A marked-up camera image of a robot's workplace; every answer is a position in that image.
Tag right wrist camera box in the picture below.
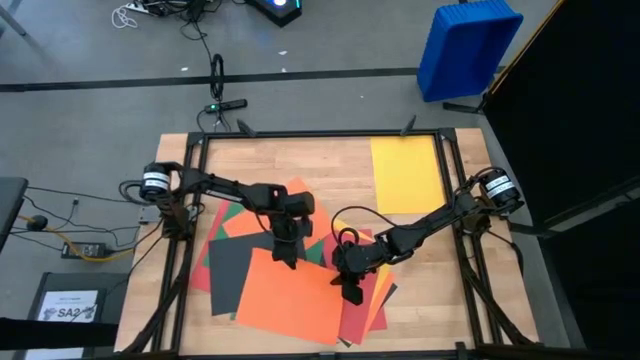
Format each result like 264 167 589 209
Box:
341 282 366 307

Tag grey metal mounting plate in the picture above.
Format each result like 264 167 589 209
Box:
137 205 170 225

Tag grey metal leg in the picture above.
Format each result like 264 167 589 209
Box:
0 0 54 59

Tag coiled black cable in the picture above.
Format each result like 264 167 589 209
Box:
209 52 226 103

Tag black USB hub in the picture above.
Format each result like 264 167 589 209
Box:
203 98 249 115

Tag black case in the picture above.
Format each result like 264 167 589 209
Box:
23 271 130 360

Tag black aluminium table frame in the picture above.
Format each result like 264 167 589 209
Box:
113 128 544 360

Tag black paper sheet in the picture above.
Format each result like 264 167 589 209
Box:
207 230 307 318
337 282 400 350

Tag yellow floor cable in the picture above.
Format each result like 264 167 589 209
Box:
17 213 137 265

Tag tangled black cables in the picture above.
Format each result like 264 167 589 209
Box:
142 0 236 66

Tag white SA2 label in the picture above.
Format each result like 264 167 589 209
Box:
35 289 100 324

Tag black computer with lights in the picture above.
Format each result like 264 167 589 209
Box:
246 0 304 28

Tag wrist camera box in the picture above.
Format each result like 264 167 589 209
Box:
341 282 366 307
272 245 302 272

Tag black furniture corner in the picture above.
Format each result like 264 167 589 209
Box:
0 175 30 254

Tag blue plastic bin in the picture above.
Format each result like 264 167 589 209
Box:
416 0 525 104

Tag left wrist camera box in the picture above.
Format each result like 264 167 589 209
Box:
272 245 302 272

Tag black floor cable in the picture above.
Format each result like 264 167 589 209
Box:
19 184 169 301

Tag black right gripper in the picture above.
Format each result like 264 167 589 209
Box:
330 241 386 288

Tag white cable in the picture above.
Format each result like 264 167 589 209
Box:
110 3 140 30

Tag black partition panel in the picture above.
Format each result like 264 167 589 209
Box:
481 0 640 360

